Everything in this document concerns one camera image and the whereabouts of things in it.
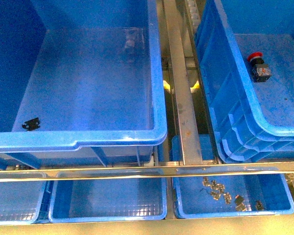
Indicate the lower blue bin centre left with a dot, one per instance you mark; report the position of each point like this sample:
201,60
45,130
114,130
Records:
75,201

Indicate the small metal parts in bin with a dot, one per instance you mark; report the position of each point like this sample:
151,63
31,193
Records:
229,194

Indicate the small black plastic clip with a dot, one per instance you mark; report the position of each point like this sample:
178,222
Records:
31,124

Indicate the blue target bin stack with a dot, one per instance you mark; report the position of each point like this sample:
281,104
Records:
250,121

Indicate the lower blue bin centre right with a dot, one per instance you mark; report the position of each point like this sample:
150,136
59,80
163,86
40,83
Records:
274,186

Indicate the blue empty middle bin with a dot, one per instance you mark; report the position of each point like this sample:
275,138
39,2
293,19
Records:
91,71

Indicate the lower blue bin far left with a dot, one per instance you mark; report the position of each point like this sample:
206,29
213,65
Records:
20,201

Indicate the metal rack front rail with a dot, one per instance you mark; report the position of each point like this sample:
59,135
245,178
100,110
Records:
166,171

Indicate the red button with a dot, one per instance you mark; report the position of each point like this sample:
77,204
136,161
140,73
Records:
261,71

